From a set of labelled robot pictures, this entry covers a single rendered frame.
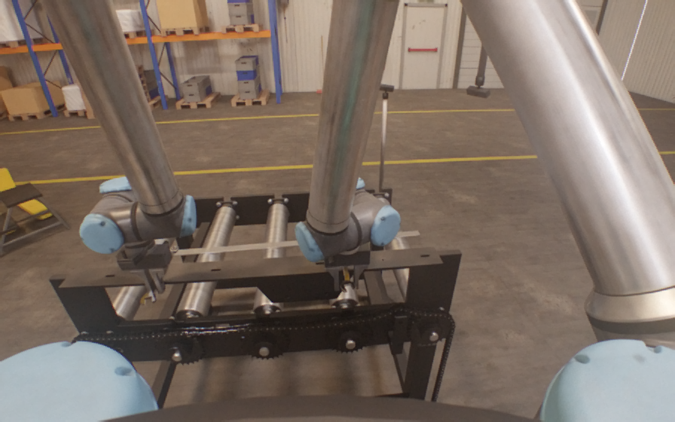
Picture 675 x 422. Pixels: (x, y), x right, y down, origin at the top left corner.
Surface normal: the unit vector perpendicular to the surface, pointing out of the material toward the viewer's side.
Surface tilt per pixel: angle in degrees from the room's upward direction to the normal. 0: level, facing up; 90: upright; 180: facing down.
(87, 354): 5
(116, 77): 105
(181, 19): 90
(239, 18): 90
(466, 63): 90
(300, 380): 0
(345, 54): 99
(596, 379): 5
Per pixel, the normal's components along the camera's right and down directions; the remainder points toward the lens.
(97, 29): 0.72, 0.53
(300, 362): -0.01, -0.87
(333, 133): -0.41, 0.59
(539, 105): -0.86, 0.29
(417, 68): 0.09, 0.49
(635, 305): -0.84, -0.47
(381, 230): 0.61, 0.39
